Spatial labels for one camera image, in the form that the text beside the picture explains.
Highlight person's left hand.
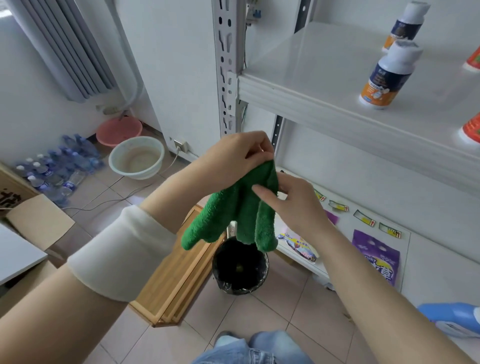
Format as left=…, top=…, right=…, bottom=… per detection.
left=189, top=130, right=276, bottom=197

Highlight person's right hand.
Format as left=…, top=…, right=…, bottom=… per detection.
left=251, top=171, right=337, bottom=245

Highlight green cleaning cloth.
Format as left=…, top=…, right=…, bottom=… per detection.
left=181, top=159, right=280, bottom=254

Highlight black-lined trash bin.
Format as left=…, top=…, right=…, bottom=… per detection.
left=211, top=236, right=270, bottom=296

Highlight white metal shelving unit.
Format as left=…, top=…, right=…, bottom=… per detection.
left=211, top=0, right=480, bottom=364

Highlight white bottle orange label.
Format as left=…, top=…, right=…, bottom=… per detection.
left=358, top=39, right=424, bottom=110
left=381, top=1, right=431, bottom=53

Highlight red cap white bottle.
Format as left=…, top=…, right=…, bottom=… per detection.
left=462, top=45, right=480, bottom=72
left=458, top=112, right=480, bottom=145

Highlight person's left forearm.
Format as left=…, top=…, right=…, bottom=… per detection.
left=0, top=164, right=211, bottom=364

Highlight person's right forearm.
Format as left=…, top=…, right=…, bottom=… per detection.
left=314, top=224, right=473, bottom=364

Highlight person's blue jeans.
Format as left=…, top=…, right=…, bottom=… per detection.
left=191, top=330, right=314, bottom=364

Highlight person's left shoe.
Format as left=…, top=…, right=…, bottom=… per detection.
left=213, top=330, right=235, bottom=346

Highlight purple detergent bag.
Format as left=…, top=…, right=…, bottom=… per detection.
left=351, top=229, right=401, bottom=288
left=276, top=209, right=340, bottom=263

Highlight row of green yellow stickers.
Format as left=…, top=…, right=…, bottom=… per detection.
left=313, top=187, right=403, bottom=240

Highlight pale green plastic bucket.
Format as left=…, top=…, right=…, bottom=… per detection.
left=108, top=136, right=166, bottom=181

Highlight pink plastic basin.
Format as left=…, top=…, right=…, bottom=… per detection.
left=95, top=116, right=143, bottom=148

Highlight electrical breaker box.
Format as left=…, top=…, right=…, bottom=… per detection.
left=245, top=0, right=263, bottom=27

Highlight pack of water bottles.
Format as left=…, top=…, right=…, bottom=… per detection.
left=14, top=133, right=106, bottom=209

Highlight blue detergent container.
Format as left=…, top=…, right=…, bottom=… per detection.
left=416, top=302, right=480, bottom=338

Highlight white standing air conditioner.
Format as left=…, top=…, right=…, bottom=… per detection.
left=0, top=0, right=145, bottom=113

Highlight brown cardboard carton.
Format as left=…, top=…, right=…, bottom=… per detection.
left=0, top=161, right=76, bottom=252
left=0, top=260, right=58, bottom=320

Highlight white flat board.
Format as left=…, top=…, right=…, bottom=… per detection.
left=0, top=223, right=49, bottom=287

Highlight grey floor cable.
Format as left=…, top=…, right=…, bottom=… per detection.
left=61, top=148, right=181, bottom=213

